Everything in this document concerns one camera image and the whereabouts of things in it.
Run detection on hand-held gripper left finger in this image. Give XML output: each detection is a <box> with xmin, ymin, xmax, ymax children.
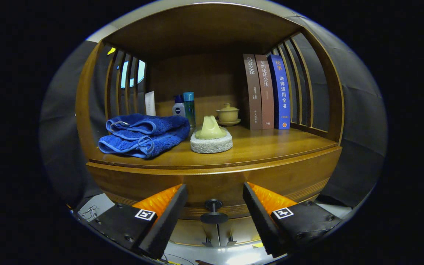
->
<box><xmin>87</xmin><ymin>183</ymin><xmax>189</xmax><ymax>260</ymax></box>

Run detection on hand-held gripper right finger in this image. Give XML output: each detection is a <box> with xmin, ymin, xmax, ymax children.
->
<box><xmin>242</xmin><ymin>181</ymin><xmax>343</xmax><ymax>259</ymax></box>

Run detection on black drawer knob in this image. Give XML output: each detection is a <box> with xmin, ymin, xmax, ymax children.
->
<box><xmin>200</xmin><ymin>199</ymin><xmax>229</xmax><ymax>224</ymax></box>

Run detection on wooden drawer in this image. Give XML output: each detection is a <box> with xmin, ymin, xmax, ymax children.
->
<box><xmin>86</xmin><ymin>146</ymin><xmax>343</xmax><ymax>220</ymax></box>

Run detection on green-handled sponge scrubber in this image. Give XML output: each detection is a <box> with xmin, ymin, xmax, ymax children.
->
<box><xmin>190</xmin><ymin>115</ymin><xmax>233</xmax><ymax>154</ymax></box>

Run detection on wooden cabinet door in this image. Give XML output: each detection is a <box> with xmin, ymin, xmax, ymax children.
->
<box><xmin>218</xmin><ymin>217</ymin><xmax>262</xmax><ymax>246</ymax></box>
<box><xmin>170</xmin><ymin>219</ymin><xmax>218</xmax><ymax>246</ymax></box>

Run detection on wooden countertop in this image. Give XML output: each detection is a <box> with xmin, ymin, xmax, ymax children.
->
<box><xmin>89</xmin><ymin>125</ymin><xmax>339</xmax><ymax>170</ymax></box>

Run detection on wooden cabinet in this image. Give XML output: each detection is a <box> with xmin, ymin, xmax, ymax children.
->
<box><xmin>75</xmin><ymin>2</ymin><xmax>345</xmax><ymax>248</ymax></box>

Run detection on blue towel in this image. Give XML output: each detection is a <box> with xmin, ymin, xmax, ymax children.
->
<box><xmin>98</xmin><ymin>113</ymin><xmax>191</xmax><ymax>159</ymax></box>

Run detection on beige lidded teacup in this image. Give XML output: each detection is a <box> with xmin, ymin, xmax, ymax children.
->
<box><xmin>216</xmin><ymin>103</ymin><xmax>241</xmax><ymax>127</ymax></box>

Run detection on white lotion bottle blue cap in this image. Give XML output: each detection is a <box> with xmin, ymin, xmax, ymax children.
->
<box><xmin>172</xmin><ymin>95</ymin><xmax>186</xmax><ymax>117</ymax></box>

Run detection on teal bottle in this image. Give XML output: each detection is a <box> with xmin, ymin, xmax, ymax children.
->
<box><xmin>183</xmin><ymin>92</ymin><xmax>196</xmax><ymax>129</ymax></box>

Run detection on white tube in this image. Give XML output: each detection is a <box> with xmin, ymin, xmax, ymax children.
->
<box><xmin>145</xmin><ymin>91</ymin><xmax>156</xmax><ymax>117</ymax></box>

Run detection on reddish brown book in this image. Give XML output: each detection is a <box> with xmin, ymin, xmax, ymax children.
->
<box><xmin>255</xmin><ymin>54</ymin><xmax>275</xmax><ymax>130</ymax></box>

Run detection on dark brown book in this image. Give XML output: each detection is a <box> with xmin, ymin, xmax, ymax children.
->
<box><xmin>243</xmin><ymin>54</ymin><xmax>262</xmax><ymax>130</ymax></box>

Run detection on blue book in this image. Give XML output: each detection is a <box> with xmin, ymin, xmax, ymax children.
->
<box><xmin>267</xmin><ymin>54</ymin><xmax>291</xmax><ymax>130</ymax></box>

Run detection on white cables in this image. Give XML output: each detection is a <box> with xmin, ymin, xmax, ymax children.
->
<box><xmin>77</xmin><ymin>205</ymin><xmax>98</xmax><ymax>221</ymax></box>

